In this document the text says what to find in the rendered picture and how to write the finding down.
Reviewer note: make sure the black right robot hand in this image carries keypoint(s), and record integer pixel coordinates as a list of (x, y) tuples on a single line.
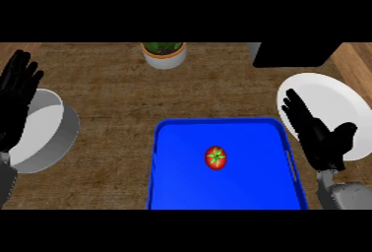
[(316, 138)]

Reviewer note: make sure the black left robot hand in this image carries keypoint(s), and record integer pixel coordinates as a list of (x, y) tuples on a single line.
[(15, 95)]

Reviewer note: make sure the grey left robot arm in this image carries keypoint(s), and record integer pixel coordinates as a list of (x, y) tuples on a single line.
[(6, 182)]

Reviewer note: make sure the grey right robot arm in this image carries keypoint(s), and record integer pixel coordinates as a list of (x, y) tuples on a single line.
[(341, 192)]

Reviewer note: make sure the white plate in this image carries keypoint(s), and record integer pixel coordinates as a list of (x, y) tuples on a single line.
[(333, 101)]

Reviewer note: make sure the blue tray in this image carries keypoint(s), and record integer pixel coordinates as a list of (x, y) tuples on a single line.
[(224, 165)]

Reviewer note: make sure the red tomato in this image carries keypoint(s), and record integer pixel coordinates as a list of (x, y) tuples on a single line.
[(215, 157)]

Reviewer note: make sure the grey round bowl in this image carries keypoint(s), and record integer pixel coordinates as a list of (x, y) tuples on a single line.
[(43, 131)]

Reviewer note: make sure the black appliance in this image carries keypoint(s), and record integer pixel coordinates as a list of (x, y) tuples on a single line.
[(295, 54)]

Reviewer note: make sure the potted plant in white pot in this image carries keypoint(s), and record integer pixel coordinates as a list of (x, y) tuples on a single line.
[(164, 55)]

